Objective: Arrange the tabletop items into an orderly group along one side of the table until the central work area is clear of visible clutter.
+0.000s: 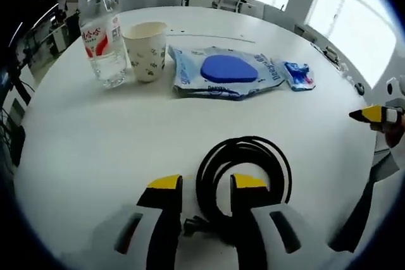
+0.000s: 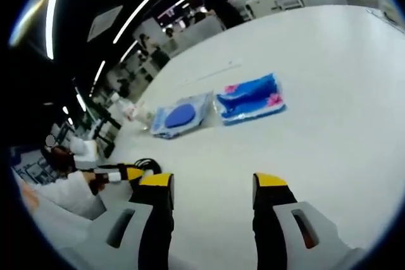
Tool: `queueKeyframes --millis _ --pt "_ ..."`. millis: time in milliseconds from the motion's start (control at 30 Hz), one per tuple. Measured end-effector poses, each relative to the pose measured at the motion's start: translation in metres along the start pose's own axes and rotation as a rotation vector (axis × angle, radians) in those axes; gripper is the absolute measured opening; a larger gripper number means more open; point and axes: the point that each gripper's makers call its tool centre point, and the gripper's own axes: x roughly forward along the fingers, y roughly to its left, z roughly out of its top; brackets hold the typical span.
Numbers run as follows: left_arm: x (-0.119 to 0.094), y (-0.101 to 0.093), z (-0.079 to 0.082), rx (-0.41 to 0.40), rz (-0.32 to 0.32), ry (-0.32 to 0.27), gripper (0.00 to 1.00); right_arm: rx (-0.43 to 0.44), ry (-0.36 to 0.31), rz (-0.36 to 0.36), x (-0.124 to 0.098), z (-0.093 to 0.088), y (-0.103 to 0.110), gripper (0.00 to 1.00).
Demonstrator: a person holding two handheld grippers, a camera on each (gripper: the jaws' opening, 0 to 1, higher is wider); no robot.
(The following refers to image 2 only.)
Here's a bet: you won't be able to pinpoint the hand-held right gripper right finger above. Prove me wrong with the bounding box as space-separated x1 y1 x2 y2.
252 172 365 270

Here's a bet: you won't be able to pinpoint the person's white jacket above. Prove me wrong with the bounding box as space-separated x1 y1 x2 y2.
12 171 96 254

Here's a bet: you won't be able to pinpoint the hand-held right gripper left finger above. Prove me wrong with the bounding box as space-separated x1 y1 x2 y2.
78 172 175 270

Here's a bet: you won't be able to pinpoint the light blue wipes packet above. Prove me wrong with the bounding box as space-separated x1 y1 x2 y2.
149 90 214 140

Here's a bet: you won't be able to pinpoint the dark blue tissue packet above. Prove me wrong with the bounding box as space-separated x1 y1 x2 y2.
214 73 288 126

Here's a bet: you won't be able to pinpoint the white round table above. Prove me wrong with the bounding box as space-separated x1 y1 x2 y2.
96 4 405 270

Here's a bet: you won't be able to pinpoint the clear plastic water bottle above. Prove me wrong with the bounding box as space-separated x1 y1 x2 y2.
116 94 158 132

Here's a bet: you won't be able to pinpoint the square ceiling vent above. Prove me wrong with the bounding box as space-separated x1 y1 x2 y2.
86 5 125 42

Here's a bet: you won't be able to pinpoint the ceiling light strips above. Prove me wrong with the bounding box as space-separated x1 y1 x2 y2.
9 0 251 125

